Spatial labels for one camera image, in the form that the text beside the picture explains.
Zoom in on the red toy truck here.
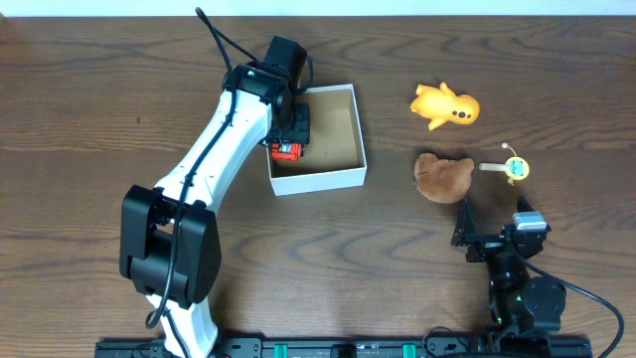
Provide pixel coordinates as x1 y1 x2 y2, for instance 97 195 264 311
261 141 305 161

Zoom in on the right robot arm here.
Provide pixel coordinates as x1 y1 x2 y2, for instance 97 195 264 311
451 196 566 334

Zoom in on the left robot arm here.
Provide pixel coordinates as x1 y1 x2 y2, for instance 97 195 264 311
119 36 312 357

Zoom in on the brown plush toy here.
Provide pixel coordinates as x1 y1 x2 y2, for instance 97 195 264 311
413 153 475 204

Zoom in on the white cardboard box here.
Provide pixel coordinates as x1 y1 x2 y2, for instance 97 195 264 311
268 84 367 196

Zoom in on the orange rubber animal toy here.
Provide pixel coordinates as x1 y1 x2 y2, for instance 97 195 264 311
409 83 481 131

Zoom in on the black mounting rail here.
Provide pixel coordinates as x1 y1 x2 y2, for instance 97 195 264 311
93 335 595 358

